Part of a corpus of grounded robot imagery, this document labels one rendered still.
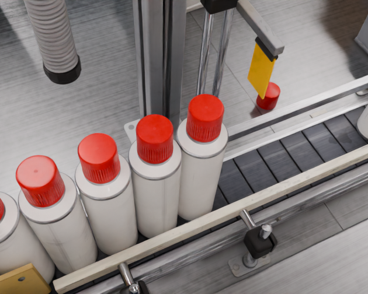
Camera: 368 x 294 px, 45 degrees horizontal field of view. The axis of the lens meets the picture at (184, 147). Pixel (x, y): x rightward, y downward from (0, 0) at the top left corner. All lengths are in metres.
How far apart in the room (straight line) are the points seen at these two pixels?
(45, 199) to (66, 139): 0.32
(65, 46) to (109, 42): 0.42
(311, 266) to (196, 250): 0.14
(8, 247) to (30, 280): 0.07
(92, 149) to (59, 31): 0.10
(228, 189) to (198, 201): 0.09
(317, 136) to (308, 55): 0.22
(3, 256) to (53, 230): 0.05
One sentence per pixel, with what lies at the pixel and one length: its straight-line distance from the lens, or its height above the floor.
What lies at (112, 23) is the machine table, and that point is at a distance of 0.86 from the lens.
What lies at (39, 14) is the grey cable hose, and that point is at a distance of 0.38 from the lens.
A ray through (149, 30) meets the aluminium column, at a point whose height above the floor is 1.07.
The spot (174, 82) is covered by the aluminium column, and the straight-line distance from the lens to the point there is 0.56.
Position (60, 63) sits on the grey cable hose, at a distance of 0.42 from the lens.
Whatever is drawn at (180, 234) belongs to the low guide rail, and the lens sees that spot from 0.52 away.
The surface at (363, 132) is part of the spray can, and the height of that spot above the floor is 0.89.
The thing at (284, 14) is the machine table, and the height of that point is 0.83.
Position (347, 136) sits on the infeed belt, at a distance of 0.68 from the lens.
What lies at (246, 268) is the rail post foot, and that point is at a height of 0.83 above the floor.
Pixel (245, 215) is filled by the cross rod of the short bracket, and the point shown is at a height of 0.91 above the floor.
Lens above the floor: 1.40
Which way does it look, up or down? 57 degrees down
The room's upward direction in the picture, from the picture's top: 5 degrees clockwise
